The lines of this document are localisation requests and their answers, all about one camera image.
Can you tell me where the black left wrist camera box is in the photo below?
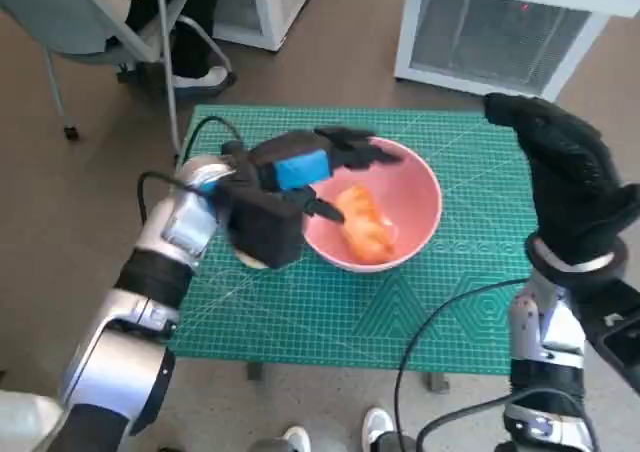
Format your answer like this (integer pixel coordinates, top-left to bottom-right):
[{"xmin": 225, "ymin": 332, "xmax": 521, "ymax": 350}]
[{"xmin": 218, "ymin": 190, "xmax": 307, "ymax": 272}]

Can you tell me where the large white mesh cabinet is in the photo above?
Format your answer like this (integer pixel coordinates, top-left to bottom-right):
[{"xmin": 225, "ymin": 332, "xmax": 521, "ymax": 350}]
[{"xmin": 393, "ymin": 0, "xmax": 640, "ymax": 102}]

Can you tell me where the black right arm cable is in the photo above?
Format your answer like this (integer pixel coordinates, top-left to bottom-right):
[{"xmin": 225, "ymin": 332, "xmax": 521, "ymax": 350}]
[{"xmin": 393, "ymin": 278, "xmax": 601, "ymax": 452}]

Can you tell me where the orange rectangular toy bread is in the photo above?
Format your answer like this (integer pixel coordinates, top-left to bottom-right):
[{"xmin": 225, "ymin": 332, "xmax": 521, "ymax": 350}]
[{"xmin": 333, "ymin": 184, "xmax": 400, "ymax": 266}]

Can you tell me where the pink bowl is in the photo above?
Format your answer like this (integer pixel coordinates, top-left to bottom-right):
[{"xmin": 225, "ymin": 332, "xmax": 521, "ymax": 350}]
[{"xmin": 298, "ymin": 137, "xmax": 444, "ymax": 274}]

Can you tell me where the white robot torso cover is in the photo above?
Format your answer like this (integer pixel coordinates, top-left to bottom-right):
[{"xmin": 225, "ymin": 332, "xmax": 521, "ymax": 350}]
[{"xmin": 0, "ymin": 389, "xmax": 67, "ymax": 452}]

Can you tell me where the round toy bread bun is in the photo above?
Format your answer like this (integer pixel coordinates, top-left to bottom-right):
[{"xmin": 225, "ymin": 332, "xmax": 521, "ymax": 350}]
[{"xmin": 233, "ymin": 245, "xmax": 270, "ymax": 272}]

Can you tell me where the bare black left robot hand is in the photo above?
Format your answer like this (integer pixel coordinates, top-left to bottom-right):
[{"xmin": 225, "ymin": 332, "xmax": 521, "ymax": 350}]
[{"xmin": 246, "ymin": 125, "xmax": 405, "ymax": 224}]

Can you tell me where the small white mesh cabinet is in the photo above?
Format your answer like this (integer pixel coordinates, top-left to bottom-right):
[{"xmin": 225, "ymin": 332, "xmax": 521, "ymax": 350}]
[{"xmin": 211, "ymin": 0, "xmax": 325, "ymax": 52}]

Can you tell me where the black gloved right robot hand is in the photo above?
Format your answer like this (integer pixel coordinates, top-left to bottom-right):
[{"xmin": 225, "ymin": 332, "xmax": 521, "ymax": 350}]
[{"xmin": 482, "ymin": 91, "xmax": 640, "ymax": 264}]

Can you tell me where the green cutting mat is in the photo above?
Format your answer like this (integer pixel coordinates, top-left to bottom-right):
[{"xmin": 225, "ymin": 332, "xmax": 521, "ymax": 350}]
[{"xmin": 173, "ymin": 103, "xmax": 534, "ymax": 374}]

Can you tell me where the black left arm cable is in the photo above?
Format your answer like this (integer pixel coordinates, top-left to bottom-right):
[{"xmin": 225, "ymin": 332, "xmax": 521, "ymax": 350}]
[{"xmin": 136, "ymin": 116, "xmax": 242, "ymax": 226}]

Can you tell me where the grey chair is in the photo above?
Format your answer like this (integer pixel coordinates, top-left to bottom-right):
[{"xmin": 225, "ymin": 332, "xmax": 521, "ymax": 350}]
[{"xmin": 0, "ymin": 0, "xmax": 234, "ymax": 146}]

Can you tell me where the white shoe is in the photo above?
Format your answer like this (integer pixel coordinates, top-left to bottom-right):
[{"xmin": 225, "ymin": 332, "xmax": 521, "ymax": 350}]
[
  {"xmin": 360, "ymin": 406, "xmax": 395, "ymax": 452},
  {"xmin": 281, "ymin": 425, "xmax": 312, "ymax": 452}
]

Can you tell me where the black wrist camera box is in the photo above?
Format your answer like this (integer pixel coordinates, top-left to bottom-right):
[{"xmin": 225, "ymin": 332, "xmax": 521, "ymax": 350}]
[
  {"xmin": 218, "ymin": 190, "xmax": 307, "ymax": 272},
  {"xmin": 563, "ymin": 275, "xmax": 640, "ymax": 399}
]

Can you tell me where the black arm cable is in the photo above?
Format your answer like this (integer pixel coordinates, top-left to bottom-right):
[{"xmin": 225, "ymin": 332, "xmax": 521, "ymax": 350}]
[
  {"xmin": 393, "ymin": 278, "xmax": 601, "ymax": 452},
  {"xmin": 136, "ymin": 116, "xmax": 242, "ymax": 226}
]

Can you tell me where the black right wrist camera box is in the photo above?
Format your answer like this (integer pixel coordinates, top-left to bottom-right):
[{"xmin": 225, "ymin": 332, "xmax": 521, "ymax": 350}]
[{"xmin": 563, "ymin": 275, "xmax": 640, "ymax": 399}]

